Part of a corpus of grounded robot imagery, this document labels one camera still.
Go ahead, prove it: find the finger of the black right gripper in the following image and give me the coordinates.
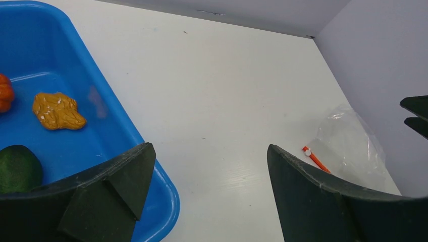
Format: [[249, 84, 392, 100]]
[[400, 95, 427, 121], [404, 117, 428, 139]]

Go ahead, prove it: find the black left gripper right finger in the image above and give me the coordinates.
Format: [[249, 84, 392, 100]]
[[267, 144, 427, 241]]

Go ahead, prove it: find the orange toy pumpkin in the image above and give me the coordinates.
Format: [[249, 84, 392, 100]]
[[0, 74, 15, 113]]

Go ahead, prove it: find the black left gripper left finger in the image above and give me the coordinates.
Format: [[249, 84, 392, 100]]
[[1, 143, 156, 241]]

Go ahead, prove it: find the golden fried nugget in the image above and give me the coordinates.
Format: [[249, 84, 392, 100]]
[[32, 92, 87, 130]]

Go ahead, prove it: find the green toy avocado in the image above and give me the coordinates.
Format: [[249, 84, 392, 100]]
[[1, 145, 43, 194]]

